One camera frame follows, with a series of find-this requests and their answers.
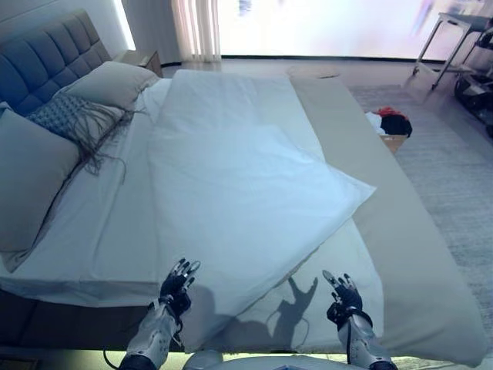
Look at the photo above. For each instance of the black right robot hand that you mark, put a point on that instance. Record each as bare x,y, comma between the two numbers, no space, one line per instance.
348,302

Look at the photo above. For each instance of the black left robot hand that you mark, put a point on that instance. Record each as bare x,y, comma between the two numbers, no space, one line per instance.
175,289

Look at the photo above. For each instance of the white duvet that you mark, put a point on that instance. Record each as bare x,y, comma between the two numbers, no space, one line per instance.
239,185

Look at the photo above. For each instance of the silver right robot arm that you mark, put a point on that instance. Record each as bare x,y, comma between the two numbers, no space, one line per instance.
366,339

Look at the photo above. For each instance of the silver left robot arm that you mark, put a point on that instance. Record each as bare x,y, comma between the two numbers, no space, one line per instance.
150,339

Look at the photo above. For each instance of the white bed sheet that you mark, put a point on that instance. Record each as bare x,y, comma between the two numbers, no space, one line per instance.
111,231

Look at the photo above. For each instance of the beige bed runner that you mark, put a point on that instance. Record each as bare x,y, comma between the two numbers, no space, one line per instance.
416,239

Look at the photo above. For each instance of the silver robot torso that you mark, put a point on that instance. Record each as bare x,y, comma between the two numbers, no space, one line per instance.
262,360

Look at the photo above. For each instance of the cardboard box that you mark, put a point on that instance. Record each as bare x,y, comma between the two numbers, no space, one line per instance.
394,143

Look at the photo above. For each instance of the large beige pillow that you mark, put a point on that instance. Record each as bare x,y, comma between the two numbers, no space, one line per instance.
31,185

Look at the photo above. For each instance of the white garment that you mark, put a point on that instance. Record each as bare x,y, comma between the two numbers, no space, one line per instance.
374,121

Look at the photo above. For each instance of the black garment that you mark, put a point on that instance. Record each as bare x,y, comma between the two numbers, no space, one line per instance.
396,125

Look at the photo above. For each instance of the red garment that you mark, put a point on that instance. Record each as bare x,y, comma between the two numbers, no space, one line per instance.
389,112

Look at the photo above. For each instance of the grey knit fringed cushion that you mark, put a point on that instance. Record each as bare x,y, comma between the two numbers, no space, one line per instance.
71,113

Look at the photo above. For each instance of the light wooden nightstand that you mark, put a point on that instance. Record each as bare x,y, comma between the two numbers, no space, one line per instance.
144,61

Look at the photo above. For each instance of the black wheeled machine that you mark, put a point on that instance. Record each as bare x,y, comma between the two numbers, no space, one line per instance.
477,92

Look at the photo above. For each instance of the beige curtain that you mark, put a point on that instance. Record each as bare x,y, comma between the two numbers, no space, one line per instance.
196,27

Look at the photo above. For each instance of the grey tufted headboard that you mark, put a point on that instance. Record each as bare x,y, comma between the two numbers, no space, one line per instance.
50,50

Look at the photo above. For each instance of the dark brown bed frame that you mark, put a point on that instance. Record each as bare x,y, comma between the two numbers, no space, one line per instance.
77,323

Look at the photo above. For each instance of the metal frame cart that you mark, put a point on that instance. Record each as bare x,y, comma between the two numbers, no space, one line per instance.
450,42

